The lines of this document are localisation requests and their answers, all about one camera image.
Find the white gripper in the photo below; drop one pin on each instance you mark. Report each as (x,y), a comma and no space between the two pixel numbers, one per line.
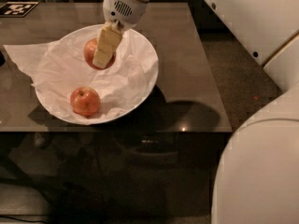
(122,10)

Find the red apple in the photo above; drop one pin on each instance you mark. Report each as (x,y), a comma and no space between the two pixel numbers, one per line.
(85,101)
(88,54)

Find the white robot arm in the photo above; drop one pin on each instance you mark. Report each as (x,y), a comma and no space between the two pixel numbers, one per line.
(257,179)

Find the white bowl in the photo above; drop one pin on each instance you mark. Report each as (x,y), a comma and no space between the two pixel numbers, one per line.
(146,62)

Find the white crumpled paper sheet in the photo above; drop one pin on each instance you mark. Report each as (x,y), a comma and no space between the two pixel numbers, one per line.
(62,69)

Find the black white fiducial marker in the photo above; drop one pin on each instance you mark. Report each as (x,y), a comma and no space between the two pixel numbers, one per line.
(16,9)

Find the dark object at table edge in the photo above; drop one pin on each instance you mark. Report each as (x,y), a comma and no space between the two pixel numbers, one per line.
(2,59)

